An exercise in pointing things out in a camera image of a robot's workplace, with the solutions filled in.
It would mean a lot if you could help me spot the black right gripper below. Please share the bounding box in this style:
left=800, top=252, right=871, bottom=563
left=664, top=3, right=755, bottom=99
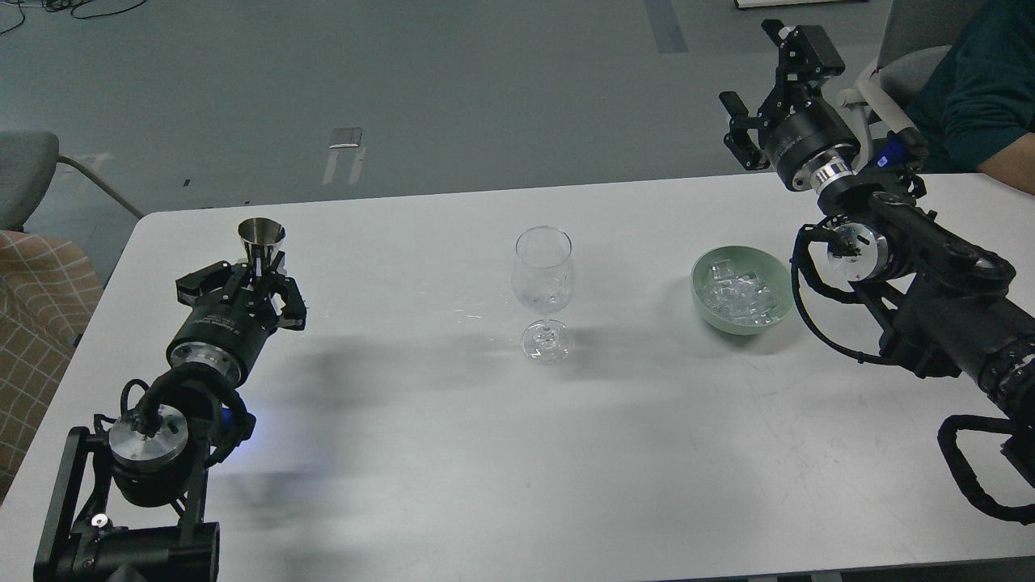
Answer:
left=720, top=19, right=859, bottom=192

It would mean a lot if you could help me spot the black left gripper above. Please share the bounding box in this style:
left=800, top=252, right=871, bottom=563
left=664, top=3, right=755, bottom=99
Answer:
left=166, top=253, right=307, bottom=387

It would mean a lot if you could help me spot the steel double jigger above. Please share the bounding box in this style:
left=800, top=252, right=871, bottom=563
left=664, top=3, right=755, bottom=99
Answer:
left=238, top=217, right=287, bottom=279

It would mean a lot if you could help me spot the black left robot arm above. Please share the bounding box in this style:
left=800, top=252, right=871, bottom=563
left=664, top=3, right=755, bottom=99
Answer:
left=32, top=243, right=306, bottom=581

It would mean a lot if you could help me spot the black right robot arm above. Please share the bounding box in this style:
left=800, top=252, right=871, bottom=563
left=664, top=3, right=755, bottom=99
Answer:
left=720, top=19, right=1034, bottom=525

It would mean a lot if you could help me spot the pile of ice cubes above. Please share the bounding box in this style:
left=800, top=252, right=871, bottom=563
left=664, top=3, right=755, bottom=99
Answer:
left=701, top=259, right=781, bottom=327

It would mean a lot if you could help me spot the clear wine glass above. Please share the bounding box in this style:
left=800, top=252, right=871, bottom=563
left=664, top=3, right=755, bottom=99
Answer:
left=511, top=226, right=574, bottom=365

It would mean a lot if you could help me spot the white office chair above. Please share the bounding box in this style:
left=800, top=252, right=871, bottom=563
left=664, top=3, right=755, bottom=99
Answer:
left=839, top=1, right=986, bottom=142

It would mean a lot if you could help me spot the green ceramic bowl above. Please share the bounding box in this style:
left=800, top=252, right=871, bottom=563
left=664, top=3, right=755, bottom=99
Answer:
left=691, top=246, right=797, bottom=336

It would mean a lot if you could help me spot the checkered orange cushion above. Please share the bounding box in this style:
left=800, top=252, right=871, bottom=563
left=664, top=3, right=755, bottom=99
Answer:
left=1, top=230, right=104, bottom=496

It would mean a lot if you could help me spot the person in dark sweater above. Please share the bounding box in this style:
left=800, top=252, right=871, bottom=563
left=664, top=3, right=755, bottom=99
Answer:
left=906, top=1, right=1034, bottom=195

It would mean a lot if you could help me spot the grey chair at left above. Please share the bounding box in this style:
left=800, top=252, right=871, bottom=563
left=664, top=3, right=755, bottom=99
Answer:
left=1, top=130, right=145, bottom=232

